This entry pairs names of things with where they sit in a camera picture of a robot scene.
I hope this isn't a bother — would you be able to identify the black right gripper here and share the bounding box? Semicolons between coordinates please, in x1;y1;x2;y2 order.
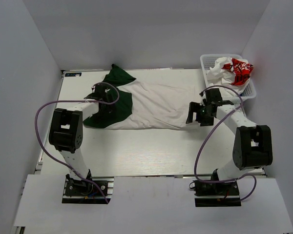
186;101;214;126

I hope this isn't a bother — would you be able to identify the white green Charlie Brown t-shirt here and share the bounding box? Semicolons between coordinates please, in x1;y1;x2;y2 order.
84;64;201;130

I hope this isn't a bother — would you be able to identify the white red print t-shirt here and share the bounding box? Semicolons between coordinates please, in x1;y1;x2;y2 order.
206;57;254;95

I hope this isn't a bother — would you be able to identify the blue Mickey t-shirt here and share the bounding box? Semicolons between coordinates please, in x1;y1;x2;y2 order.
240;92;248;97

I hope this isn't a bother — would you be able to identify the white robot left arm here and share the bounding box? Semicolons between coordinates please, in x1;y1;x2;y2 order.
49;82;119;195

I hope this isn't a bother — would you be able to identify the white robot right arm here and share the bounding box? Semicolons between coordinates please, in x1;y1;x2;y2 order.
186;85;273;195

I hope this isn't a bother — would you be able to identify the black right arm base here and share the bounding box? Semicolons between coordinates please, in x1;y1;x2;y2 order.
189;180;241;208

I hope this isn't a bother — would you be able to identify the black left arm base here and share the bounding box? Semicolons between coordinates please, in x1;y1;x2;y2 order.
62;173;114;205

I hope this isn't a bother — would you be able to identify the blue table label sticker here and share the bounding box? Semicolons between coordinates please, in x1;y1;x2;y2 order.
64;72;82;77

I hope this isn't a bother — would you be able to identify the white plastic basket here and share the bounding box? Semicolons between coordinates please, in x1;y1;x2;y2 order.
200;54;256;102

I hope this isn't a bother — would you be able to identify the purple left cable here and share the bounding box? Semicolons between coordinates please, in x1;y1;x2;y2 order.
34;82;120;204

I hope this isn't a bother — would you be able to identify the purple cable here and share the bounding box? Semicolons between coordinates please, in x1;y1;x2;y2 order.
34;82;120;204
193;85;257;202

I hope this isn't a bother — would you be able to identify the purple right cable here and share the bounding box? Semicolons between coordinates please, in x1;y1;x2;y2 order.
193;85;257;202

